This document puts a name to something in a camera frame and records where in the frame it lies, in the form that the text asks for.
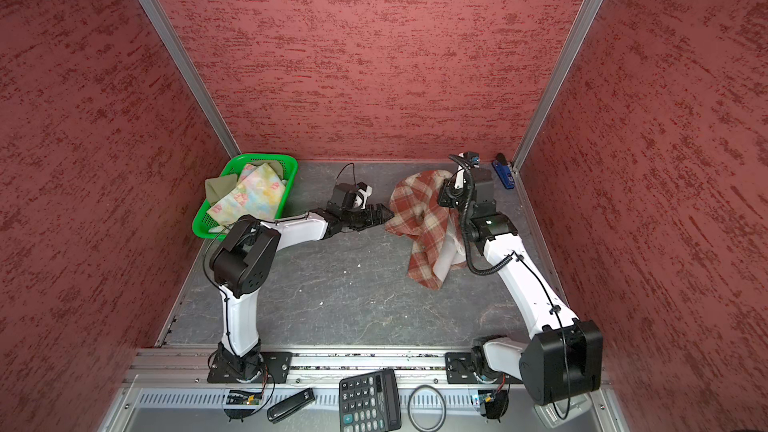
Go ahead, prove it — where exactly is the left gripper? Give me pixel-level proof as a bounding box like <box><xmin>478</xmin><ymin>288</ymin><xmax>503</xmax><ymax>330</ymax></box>
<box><xmin>341</xmin><ymin>202</ymin><xmax>394</xmax><ymax>229</ymax></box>

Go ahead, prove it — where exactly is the red plaid skirt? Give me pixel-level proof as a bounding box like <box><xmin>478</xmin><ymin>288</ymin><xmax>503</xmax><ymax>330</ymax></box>
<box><xmin>385</xmin><ymin>170</ymin><xmax>466</xmax><ymax>290</ymax></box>

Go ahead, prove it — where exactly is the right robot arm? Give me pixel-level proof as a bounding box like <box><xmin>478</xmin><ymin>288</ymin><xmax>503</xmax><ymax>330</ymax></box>
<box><xmin>437</xmin><ymin>173</ymin><xmax>603</xmax><ymax>406</ymax></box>

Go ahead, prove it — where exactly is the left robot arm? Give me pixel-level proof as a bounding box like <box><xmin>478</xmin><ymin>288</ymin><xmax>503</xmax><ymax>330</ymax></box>
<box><xmin>209</xmin><ymin>204</ymin><xmax>394</xmax><ymax>383</ymax></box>

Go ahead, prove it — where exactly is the blue clamp tool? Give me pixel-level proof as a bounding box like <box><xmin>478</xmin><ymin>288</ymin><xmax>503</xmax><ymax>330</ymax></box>
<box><xmin>492</xmin><ymin>153</ymin><xmax>515</xmax><ymax>190</ymax></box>

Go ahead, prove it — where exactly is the floral pastel skirt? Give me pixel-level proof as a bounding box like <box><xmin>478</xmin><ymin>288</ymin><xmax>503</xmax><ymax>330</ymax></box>
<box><xmin>207</xmin><ymin>161</ymin><xmax>286</xmax><ymax>226</ymax></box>

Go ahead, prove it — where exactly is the olive green skirt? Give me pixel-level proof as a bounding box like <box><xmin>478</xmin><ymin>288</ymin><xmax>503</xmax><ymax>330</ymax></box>
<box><xmin>204</xmin><ymin>174</ymin><xmax>238</xmax><ymax>206</ymax></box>

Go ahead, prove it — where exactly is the black calculator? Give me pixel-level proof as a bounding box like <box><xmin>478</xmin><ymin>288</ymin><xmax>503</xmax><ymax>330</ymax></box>
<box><xmin>338</xmin><ymin>368</ymin><xmax>402</xmax><ymax>432</ymax></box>

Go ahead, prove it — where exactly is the black remote stick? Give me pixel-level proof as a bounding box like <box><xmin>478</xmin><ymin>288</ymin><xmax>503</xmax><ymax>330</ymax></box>
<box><xmin>267</xmin><ymin>388</ymin><xmax>316</xmax><ymax>424</ymax></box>

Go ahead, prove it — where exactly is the left circuit board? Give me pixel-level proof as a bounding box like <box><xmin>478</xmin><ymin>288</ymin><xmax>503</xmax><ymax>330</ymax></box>
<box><xmin>223</xmin><ymin>389</ymin><xmax>264</xmax><ymax>420</ymax></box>

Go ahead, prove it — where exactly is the grey white box device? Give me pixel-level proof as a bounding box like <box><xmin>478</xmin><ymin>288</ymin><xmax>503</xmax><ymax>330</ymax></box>
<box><xmin>534</xmin><ymin>398</ymin><xmax>593</xmax><ymax>429</ymax></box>

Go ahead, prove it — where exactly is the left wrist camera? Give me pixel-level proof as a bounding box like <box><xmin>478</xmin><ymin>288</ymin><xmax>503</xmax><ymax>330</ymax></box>
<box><xmin>330</xmin><ymin>182</ymin><xmax>373</xmax><ymax>211</ymax></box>

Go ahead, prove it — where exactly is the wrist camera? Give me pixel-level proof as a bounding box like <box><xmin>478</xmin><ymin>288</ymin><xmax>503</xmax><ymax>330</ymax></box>
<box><xmin>460</xmin><ymin>151</ymin><xmax>480</xmax><ymax>168</ymax></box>
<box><xmin>330</xmin><ymin>182</ymin><xmax>373</xmax><ymax>211</ymax></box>

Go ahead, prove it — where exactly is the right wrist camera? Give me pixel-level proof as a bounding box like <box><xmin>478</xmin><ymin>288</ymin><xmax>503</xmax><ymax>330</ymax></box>
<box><xmin>460</xmin><ymin>151</ymin><xmax>480</xmax><ymax>168</ymax></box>

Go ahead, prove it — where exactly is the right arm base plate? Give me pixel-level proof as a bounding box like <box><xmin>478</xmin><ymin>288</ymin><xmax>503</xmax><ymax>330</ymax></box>
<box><xmin>444</xmin><ymin>352</ymin><xmax>522</xmax><ymax>386</ymax></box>

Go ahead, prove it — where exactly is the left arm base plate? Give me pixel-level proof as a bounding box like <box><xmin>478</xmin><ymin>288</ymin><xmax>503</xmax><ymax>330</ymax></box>
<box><xmin>207</xmin><ymin>352</ymin><xmax>293</xmax><ymax>386</ymax></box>

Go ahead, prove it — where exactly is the black cable ring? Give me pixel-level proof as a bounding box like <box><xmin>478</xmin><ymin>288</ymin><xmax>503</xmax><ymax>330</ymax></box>
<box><xmin>407</xmin><ymin>384</ymin><xmax>448</xmax><ymax>432</ymax></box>

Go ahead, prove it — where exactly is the right aluminium corner post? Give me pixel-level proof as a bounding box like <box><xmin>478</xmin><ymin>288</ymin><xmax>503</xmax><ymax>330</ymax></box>
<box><xmin>511</xmin><ymin>0</ymin><xmax>628</xmax><ymax>172</ymax></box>

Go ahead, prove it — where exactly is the aluminium corner post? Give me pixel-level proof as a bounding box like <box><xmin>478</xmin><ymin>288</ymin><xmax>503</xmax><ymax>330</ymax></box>
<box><xmin>138</xmin><ymin>0</ymin><xmax>241</xmax><ymax>157</ymax></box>
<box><xmin>511</xmin><ymin>0</ymin><xmax>628</xmax><ymax>172</ymax></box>

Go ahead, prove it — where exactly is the aluminium front rail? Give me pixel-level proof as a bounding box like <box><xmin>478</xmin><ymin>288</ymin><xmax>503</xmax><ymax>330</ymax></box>
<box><xmin>122</xmin><ymin>346</ymin><xmax>610</xmax><ymax>388</ymax></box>

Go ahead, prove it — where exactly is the left aluminium corner post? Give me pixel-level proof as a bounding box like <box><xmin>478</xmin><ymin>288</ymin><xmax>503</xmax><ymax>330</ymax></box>
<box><xmin>138</xmin><ymin>0</ymin><xmax>241</xmax><ymax>157</ymax></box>

